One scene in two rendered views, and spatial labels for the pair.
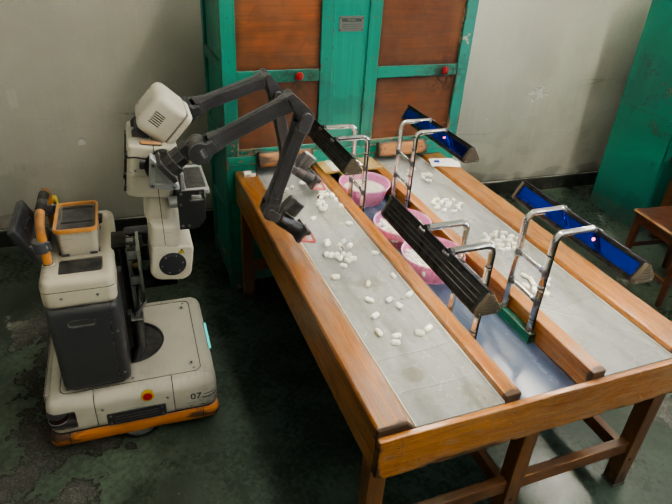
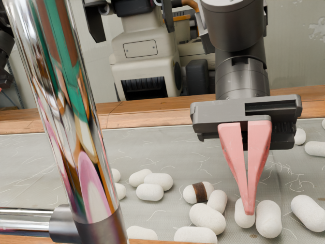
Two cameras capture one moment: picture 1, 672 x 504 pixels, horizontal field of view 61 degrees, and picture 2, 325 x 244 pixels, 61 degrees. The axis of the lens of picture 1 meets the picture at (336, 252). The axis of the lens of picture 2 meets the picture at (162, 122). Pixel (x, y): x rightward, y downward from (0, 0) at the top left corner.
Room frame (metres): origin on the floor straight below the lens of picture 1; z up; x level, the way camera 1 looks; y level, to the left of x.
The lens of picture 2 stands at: (2.67, -0.12, 0.93)
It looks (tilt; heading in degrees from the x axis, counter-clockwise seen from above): 20 degrees down; 129
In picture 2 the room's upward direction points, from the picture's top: 9 degrees counter-clockwise
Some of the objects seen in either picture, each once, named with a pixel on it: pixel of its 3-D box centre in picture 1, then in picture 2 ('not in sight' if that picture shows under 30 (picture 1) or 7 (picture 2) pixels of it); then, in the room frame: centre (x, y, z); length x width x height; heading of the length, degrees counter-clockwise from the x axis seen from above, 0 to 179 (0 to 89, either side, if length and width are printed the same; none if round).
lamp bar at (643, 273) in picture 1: (576, 225); not in sight; (1.76, -0.82, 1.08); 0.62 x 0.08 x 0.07; 23
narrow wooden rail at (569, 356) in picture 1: (450, 245); not in sight; (2.21, -0.51, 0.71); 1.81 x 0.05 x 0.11; 23
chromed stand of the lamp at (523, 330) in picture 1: (546, 272); not in sight; (1.73, -0.75, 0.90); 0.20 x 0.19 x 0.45; 23
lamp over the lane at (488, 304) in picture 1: (434, 247); not in sight; (1.55, -0.31, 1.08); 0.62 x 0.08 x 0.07; 23
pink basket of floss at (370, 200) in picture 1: (363, 190); not in sight; (2.71, -0.12, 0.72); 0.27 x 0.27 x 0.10
